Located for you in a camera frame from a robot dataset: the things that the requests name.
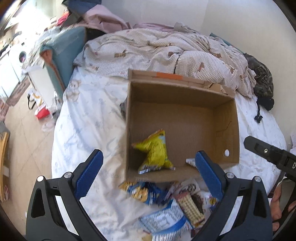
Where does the wafer biscuit packet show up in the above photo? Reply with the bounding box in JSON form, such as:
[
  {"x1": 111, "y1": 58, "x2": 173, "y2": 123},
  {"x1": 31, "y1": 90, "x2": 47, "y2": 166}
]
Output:
[{"x1": 175, "y1": 192, "x2": 205, "y2": 227}]

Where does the red sausage stick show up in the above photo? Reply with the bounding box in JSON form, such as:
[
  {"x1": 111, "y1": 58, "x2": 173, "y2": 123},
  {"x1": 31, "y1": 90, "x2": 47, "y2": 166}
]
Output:
[{"x1": 186, "y1": 158, "x2": 196, "y2": 167}]

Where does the blue white snack bag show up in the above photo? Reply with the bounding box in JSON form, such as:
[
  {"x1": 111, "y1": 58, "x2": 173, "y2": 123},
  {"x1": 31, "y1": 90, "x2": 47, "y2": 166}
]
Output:
[{"x1": 139, "y1": 199, "x2": 193, "y2": 240}]

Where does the blue yellow snack bag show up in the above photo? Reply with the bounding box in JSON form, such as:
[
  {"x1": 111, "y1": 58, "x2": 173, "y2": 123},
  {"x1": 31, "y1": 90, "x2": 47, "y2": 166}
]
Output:
[{"x1": 119, "y1": 181, "x2": 168, "y2": 206}]

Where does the person's right hand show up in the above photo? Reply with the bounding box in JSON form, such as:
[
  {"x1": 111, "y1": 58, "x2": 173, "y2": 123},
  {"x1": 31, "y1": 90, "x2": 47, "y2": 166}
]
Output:
[{"x1": 270, "y1": 184, "x2": 295, "y2": 232}]

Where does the black white cartoon packet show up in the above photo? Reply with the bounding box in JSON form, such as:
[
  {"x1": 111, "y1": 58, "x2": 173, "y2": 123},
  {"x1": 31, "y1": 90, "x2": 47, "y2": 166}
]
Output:
[{"x1": 177, "y1": 178, "x2": 201, "y2": 195}]

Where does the dark camouflage garment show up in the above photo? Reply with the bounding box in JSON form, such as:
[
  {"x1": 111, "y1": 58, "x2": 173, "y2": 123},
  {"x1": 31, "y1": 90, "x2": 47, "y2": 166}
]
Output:
[{"x1": 244, "y1": 53, "x2": 274, "y2": 123}]

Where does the white printed bed sheet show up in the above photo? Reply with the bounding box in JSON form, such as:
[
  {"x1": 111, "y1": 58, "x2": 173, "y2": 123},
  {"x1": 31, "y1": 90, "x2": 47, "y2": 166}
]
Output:
[{"x1": 51, "y1": 67, "x2": 287, "y2": 240}]

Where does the brown cardboard box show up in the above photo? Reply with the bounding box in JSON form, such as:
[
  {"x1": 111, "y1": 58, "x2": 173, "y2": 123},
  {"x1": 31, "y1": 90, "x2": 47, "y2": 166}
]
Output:
[{"x1": 125, "y1": 70, "x2": 240, "y2": 183}]

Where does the red white bag on floor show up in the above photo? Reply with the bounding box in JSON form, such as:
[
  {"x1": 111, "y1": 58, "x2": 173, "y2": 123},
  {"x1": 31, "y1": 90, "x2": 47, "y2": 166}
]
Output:
[{"x1": 27, "y1": 90, "x2": 50, "y2": 120}]

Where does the white bedside cabinet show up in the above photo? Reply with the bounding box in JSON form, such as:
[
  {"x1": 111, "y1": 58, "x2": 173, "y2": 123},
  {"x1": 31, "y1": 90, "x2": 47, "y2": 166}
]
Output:
[{"x1": 26, "y1": 64, "x2": 63, "y2": 108}]

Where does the checkered beige quilt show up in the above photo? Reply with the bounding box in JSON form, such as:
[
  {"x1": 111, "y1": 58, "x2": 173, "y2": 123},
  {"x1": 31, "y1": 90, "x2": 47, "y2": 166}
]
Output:
[{"x1": 73, "y1": 26, "x2": 256, "y2": 98}]

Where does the teal pillow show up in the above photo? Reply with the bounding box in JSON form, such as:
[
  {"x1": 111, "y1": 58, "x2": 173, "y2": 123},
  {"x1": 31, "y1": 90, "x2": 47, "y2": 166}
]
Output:
[{"x1": 40, "y1": 27, "x2": 87, "y2": 98}]

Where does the pink cloth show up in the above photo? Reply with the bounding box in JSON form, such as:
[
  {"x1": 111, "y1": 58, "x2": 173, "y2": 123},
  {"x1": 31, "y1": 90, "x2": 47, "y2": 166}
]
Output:
[{"x1": 75, "y1": 4, "x2": 174, "y2": 34}]

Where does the dark blue jacket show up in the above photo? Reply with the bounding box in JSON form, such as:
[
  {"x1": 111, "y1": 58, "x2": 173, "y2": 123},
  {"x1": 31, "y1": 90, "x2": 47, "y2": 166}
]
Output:
[{"x1": 62, "y1": 0, "x2": 102, "y2": 16}]

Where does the wooden crib rail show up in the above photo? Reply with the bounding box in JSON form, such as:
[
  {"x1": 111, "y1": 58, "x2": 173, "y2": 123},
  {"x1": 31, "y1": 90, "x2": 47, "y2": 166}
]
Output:
[{"x1": 0, "y1": 132, "x2": 10, "y2": 202}]

